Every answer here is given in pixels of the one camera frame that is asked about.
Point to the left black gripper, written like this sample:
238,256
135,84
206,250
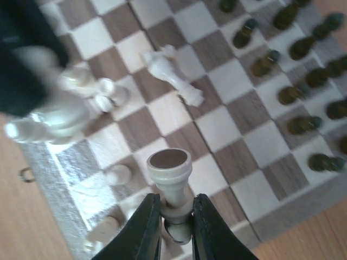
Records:
23,25

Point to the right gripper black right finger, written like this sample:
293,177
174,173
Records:
212,239

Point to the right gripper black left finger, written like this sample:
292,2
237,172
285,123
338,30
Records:
141,236

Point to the wooden chess board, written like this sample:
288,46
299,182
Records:
103,170

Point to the light lying chess piece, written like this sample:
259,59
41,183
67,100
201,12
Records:
103,94

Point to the dark chess pieces row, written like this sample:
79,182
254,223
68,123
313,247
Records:
258,133

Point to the light lying king piece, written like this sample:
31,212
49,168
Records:
162,65

